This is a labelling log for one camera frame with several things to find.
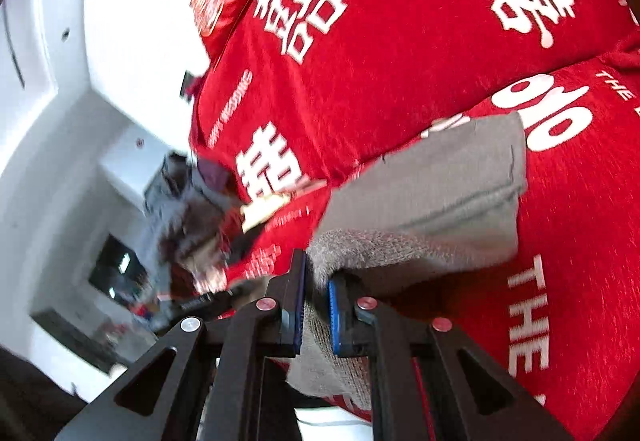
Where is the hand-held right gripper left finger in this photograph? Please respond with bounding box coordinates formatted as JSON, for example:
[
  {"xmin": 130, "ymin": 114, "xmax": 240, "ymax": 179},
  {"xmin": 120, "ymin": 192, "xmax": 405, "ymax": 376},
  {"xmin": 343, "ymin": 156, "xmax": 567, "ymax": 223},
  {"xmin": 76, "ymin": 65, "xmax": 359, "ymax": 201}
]
[{"xmin": 55, "ymin": 248, "xmax": 307, "ymax": 441}]

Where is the pile of dark clothes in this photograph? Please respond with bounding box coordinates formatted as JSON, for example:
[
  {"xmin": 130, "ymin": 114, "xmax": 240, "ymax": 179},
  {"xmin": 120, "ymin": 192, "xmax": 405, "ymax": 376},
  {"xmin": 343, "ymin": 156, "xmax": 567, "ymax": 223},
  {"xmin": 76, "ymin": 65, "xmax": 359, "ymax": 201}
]
[{"xmin": 142, "ymin": 151, "xmax": 251, "ymax": 304}]

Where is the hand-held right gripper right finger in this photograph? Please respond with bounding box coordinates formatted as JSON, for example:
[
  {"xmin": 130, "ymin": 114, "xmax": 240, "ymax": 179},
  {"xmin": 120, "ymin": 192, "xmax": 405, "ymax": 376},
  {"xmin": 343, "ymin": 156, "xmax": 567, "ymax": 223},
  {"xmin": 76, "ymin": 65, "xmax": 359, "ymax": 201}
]
[{"xmin": 327, "ymin": 271, "xmax": 576, "ymax": 441}]

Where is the black screen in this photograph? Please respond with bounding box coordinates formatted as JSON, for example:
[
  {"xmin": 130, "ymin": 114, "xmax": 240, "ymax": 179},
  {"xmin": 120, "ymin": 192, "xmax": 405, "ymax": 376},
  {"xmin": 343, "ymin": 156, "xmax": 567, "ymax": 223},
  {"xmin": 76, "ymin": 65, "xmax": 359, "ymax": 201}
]
[{"xmin": 89, "ymin": 235, "xmax": 151, "ymax": 302}]

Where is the red printed quilt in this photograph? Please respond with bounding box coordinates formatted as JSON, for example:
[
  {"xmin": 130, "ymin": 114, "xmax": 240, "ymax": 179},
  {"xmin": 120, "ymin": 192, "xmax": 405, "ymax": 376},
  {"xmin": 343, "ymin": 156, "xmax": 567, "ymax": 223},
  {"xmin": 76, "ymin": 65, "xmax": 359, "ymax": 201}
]
[{"xmin": 189, "ymin": 0, "xmax": 640, "ymax": 204}]

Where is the red printed bedsheet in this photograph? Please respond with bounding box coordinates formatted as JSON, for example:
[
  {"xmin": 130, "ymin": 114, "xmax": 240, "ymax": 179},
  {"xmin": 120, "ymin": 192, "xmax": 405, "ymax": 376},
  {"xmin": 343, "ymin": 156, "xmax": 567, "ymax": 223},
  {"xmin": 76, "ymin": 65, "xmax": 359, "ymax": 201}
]
[{"xmin": 220, "ymin": 56, "xmax": 640, "ymax": 441}]

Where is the grey knit garment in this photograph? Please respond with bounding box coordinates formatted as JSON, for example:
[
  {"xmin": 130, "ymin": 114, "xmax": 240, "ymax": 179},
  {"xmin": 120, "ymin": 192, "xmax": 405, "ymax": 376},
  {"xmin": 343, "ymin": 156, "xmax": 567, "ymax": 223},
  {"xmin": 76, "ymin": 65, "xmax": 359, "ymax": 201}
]
[{"xmin": 287, "ymin": 114, "xmax": 530, "ymax": 411}]

